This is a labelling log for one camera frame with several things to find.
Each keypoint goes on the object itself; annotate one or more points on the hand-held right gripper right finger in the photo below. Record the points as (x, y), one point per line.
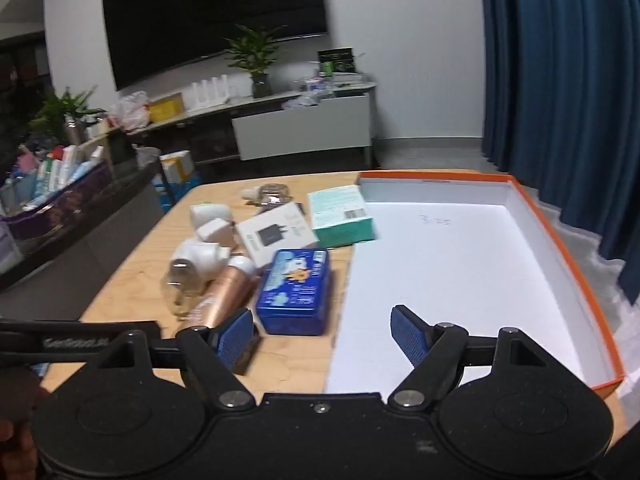
(410, 335)

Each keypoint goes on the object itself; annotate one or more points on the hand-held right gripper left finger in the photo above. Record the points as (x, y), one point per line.
(235, 340)

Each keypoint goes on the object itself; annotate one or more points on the bronze bottle white cap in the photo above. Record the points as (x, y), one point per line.
(225, 295)

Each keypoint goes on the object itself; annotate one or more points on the blue tin box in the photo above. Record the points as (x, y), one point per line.
(295, 290)

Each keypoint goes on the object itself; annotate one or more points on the orange white cardboard box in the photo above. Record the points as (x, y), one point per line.
(450, 260)

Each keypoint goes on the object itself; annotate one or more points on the white mosquito heater with bottle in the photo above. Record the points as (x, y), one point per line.
(195, 260)

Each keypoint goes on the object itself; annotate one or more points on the white charger carton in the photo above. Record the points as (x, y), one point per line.
(275, 235)

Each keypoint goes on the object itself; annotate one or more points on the mint green carton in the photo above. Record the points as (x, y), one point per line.
(340, 215)

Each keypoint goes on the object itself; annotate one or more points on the dark playing card box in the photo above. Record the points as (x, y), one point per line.
(300, 208)

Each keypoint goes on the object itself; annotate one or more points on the dark grey cabinet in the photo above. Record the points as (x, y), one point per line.
(75, 260)

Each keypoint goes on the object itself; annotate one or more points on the white charger adapter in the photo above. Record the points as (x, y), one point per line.
(215, 232)

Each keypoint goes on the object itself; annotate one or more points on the purple storage basket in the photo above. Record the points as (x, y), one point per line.
(55, 215)

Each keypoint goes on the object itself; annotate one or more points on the clear glass refill bottle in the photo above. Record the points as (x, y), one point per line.
(272, 192)

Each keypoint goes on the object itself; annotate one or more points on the blue plastic bag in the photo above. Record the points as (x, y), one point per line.
(170, 195)

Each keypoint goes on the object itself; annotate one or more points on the assorted toiletry tubes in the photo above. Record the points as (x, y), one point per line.
(55, 172)

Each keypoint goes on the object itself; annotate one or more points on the white yellow cardboard box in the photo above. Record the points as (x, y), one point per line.
(177, 167)

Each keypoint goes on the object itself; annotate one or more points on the white TV cabinet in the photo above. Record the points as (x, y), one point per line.
(300, 130)

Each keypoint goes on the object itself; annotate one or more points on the leafy potted plant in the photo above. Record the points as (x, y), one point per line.
(62, 107)

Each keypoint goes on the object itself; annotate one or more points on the white plastic bag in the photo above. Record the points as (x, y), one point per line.
(131, 110)

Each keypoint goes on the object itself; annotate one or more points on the white router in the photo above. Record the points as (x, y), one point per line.
(210, 95)

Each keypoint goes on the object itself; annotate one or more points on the crumpled clear plastic bag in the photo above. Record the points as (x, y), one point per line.
(300, 101)

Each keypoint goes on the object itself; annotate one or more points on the green black box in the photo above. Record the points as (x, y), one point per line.
(336, 62)

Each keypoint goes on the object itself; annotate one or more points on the potted bamboo plant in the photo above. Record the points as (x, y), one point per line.
(255, 55)

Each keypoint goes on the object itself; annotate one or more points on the blue curtain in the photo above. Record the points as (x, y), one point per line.
(565, 85)

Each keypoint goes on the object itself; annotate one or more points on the black television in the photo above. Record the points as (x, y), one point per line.
(210, 15)

